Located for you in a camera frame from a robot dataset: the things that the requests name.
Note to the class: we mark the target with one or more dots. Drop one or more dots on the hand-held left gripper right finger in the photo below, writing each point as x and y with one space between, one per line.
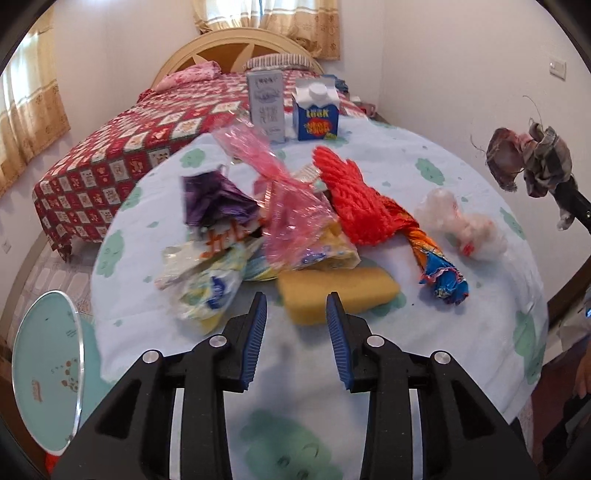
339 341

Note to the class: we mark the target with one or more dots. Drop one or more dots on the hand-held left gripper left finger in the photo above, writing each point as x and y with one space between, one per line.
256 341

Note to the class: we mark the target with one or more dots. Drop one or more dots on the yellow white tissue wrapper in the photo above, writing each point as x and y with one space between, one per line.
217 286

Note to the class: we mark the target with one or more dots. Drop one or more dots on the pink cellophane wrapper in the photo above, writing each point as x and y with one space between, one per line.
286 217

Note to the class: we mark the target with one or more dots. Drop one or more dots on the red foam net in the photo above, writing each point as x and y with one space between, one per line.
360 203

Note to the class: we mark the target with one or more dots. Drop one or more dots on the teal cartoon print basin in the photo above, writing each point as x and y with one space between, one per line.
46 369

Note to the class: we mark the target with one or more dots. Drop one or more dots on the yellow sponge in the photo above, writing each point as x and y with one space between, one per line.
332 286

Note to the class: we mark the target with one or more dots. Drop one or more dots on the round table with tablecloth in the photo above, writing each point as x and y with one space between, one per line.
415 286

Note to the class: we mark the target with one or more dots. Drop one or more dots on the white wrapper orange print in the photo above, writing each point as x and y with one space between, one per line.
226 237

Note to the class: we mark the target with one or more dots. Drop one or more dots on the orange blue snack wrapper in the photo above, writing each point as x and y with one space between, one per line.
429 258

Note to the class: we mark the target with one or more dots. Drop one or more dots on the purple foil wrapper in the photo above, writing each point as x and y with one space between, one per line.
217 198

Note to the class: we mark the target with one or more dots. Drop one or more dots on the clear plastic bag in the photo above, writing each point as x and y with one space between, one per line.
461 221

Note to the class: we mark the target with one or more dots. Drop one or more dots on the blue carton white cap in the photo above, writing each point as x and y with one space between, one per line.
318 120

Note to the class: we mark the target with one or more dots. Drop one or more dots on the grey white carton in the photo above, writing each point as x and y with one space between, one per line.
265 106

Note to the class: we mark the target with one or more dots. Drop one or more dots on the bed with red quilt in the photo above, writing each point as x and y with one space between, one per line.
115 152

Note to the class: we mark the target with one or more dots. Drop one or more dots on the hanging cloth rags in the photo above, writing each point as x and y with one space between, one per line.
508 157

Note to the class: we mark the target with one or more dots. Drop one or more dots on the pink pillow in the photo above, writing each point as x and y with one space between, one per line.
184 76

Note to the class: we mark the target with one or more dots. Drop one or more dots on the striped pillow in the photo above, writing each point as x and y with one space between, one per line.
277 61

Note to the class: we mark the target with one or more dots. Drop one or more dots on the cream wooden headboard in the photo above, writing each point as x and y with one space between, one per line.
221 46

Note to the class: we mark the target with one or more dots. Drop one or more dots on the beige patterned curtain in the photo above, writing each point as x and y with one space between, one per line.
300 32
27 115

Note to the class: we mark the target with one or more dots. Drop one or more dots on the white wall switch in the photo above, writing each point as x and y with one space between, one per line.
557 69

